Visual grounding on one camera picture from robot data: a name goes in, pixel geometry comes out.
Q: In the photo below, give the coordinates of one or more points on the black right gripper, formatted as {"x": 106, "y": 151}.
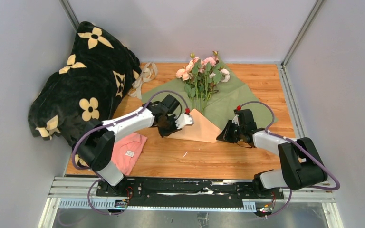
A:
{"x": 225, "y": 135}

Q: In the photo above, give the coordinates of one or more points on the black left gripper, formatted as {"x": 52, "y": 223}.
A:
{"x": 164, "y": 133}

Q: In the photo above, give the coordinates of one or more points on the green and tan wrapping paper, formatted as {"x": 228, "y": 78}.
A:
{"x": 219, "y": 109}

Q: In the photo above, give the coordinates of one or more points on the beige ribbon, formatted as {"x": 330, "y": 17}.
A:
{"x": 148, "y": 73}

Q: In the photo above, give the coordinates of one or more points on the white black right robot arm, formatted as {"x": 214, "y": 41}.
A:
{"x": 301, "y": 165}

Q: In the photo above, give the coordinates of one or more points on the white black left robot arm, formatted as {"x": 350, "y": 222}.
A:
{"x": 95, "y": 144}

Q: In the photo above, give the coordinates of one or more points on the black blanket with cream flowers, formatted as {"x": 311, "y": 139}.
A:
{"x": 98, "y": 74}

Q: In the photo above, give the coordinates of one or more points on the pink folded cloth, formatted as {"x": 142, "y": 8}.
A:
{"x": 127, "y": 151}

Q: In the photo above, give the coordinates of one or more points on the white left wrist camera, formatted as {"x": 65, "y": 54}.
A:
{"x": 184, "y": 120}

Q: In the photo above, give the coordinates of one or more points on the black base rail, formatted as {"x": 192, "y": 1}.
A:
{"x": 179, "y": 194}

